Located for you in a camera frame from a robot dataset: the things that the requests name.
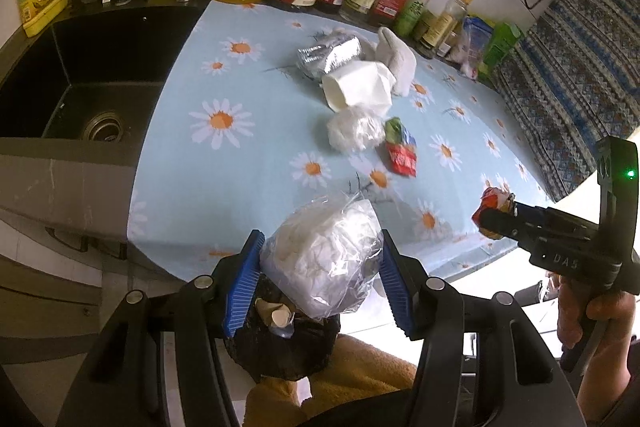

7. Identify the small yellow label bottle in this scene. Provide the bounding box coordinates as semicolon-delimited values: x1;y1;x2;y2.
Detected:
422;0;474;58

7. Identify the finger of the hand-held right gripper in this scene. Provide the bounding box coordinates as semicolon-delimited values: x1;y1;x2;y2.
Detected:
507;199;556;222
480;211;538;254

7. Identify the red green snack wrapper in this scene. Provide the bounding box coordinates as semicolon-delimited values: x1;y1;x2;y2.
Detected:
384;117;418;178

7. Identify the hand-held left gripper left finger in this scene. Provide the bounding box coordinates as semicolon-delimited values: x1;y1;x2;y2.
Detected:
55;229;266;427

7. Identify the green carton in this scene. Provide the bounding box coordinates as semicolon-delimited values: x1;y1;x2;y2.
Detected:
477;22;523;84

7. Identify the white cloth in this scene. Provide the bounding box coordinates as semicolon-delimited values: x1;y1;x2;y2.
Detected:
375;27;418;96

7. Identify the grey cabinet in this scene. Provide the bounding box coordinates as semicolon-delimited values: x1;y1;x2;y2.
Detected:
0;147;133;363

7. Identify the person's right hand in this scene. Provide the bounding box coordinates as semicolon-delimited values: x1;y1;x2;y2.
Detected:
556;274;638;353

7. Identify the yellow fleece garment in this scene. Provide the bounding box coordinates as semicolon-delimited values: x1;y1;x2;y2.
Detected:
242;334;418;427

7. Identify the black trash bag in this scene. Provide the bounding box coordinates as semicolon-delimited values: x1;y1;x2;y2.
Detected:
222;277;341;383

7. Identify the blue daisy print tablecloth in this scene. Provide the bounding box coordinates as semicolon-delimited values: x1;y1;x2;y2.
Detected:
127;0;551;283

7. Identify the blue white packet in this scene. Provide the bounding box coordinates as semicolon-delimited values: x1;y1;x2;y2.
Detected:
452;17;493;78

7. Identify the crushed white paper cup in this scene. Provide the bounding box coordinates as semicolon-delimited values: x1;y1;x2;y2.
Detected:
321;61;397;115

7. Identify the white plastic bag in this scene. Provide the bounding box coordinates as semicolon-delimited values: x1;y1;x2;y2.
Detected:
326;106;386;152

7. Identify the silver foil wrapper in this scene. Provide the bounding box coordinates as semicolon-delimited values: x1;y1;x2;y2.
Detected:
296;34;363;80

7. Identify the orange red snack wrapper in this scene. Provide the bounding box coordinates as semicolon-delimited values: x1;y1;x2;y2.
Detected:
472;187;516;240

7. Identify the green label bottle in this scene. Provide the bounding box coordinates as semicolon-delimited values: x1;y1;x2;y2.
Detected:
392;0;446;40

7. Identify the person's right forearm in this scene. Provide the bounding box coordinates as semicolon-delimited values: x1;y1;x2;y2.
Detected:
575;314;637;425

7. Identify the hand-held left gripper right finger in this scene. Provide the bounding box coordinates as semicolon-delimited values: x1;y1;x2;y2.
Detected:
380;229;588;427

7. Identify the clear plastic bag with tissue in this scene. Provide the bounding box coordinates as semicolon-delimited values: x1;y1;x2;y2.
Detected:
259;194;386;320

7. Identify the black kitchen sink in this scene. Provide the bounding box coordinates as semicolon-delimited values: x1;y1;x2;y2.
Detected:
0;4;206;145

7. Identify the blue patterned cloth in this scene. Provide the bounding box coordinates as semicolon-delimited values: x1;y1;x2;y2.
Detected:
492;0;640;202

